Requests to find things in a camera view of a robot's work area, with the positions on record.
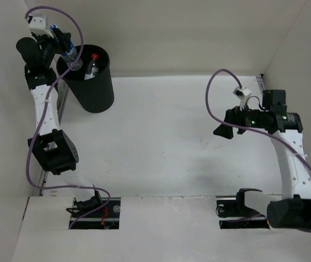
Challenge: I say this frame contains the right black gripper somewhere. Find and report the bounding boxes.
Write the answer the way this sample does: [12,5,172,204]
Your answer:
[213,100,268,139]

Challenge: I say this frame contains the blue-label clear bottle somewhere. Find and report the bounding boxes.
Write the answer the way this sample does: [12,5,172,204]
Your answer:
[50,24,78,67]

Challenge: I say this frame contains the red-capped red-label bottle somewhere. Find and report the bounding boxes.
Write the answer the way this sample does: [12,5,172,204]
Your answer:
[84,53,99,80]

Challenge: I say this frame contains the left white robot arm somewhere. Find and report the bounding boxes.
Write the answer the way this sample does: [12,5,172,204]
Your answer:
[16,27,79,189]

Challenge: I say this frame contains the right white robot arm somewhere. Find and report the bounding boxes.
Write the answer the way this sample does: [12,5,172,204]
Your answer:
[213,87,311,232]

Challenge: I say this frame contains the black plastic waste bin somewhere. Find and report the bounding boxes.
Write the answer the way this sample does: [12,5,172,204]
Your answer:
[63,44,114,113]

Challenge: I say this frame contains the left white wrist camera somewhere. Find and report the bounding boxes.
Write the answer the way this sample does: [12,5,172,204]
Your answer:
[28,14,54,38]

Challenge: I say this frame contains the right aluminium frame rail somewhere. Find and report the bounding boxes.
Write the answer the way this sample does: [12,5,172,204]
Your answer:
[256,75,267,93]

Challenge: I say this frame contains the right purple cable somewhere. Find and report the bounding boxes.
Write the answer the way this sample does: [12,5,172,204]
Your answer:
[205,69,311,233]

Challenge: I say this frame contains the purple cable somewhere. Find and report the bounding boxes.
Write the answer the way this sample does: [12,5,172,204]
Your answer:
[205,69,311,233]
[25,7,111,229]

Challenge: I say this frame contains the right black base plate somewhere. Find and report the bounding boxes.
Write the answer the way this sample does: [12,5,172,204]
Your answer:
[216,196,270,229]

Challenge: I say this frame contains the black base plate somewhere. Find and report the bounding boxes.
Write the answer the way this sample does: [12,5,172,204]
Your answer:
[66,198,121,230]
[216,196,270,229]

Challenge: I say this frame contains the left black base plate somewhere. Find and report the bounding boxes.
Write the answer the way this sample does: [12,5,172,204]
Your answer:
[66,198,121,230]

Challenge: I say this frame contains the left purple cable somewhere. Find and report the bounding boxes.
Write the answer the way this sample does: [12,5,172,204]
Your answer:
[25,7,111,229]

